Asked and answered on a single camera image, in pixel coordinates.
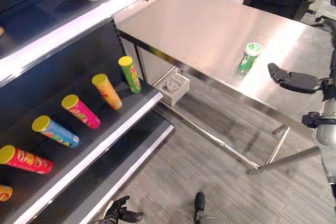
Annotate blue chips can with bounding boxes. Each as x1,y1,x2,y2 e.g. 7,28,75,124
31,115,80,148

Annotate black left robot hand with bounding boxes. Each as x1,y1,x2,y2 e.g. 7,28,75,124
104,195,144,222

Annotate green chips can yellow lid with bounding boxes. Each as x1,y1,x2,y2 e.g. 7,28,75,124
118,56,142,93

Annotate dark robot foot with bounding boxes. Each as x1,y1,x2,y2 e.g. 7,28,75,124
193,191,206,222

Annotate stainless steel table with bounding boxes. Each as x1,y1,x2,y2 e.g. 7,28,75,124
115,0,336,175

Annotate orange chips can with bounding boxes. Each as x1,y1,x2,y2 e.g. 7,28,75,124
0,184,13,202

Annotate dark store shelf unit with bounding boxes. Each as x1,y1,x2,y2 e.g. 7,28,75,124
0,0,175,224

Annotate pink chips can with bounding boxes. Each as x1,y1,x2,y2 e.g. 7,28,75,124
61,94,101,130

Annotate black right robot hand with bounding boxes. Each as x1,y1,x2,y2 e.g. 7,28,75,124
267,62,320,94

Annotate white foam packaging box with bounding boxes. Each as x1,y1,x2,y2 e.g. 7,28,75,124
154,73,191,106

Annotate red chips can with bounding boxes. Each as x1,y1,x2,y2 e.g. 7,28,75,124
0,145,54,175

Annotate green chips can white lid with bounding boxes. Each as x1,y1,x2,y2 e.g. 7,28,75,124
236,42,263,77

